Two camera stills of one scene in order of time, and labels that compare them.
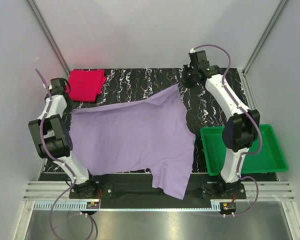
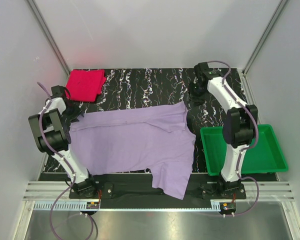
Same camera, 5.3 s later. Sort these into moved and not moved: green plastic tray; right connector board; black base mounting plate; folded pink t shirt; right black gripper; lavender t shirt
Moved: lavender t shirt; right black gripper
Not moved: green plastic tray; right connector board; black base mounting plate; folded pink t shirt
